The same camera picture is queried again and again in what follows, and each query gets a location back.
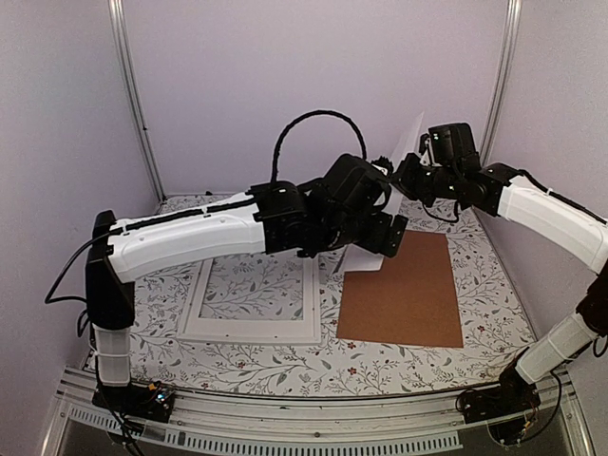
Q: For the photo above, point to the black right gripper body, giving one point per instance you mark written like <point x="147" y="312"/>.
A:
<point x="425" y="186"/>

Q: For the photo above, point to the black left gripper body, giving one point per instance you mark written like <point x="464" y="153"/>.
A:
<point x="376" y="242"/>

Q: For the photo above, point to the landscape photo print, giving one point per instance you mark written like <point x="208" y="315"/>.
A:
<point x="356" y="259"/>

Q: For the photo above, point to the white photo print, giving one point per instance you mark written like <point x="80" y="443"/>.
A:
<point x="252" y="328"/>

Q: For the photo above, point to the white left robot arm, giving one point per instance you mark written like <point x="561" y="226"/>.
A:
<point x="267" y="219"/>

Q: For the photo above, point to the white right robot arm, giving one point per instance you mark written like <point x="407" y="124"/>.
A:
<point x="517" y="275"/>

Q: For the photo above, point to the floral patterned table mat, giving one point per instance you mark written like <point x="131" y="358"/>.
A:
<point x="333" y="367"/>

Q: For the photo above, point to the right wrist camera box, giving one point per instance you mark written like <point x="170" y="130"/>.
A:
<point x="451" y="143"/>

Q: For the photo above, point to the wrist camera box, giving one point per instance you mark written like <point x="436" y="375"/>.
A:
<point x="354" y="180"/>
<point x="451" y="143"/>

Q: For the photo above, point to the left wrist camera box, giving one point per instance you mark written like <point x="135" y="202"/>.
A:
<point x="354" y="180"/>

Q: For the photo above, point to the brown frame backing board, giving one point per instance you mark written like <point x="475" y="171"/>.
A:
<point x="410" y="301"/>

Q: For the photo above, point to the right aluminium corner post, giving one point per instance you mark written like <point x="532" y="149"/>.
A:
<point x="508" y="49"/>

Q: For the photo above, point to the aluminium corner post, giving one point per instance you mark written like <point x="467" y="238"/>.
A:
<point x="508" y="49"/>
<point x="120" y="36"/>

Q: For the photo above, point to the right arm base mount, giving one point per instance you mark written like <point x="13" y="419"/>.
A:
<point x="511" y="395"/>

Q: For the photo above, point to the front aluminium rail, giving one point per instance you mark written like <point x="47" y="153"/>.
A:
<point x="213" y="423"/>

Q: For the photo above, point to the left aluminium corner post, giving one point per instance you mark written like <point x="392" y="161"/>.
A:
<point x="120" y="36"/>

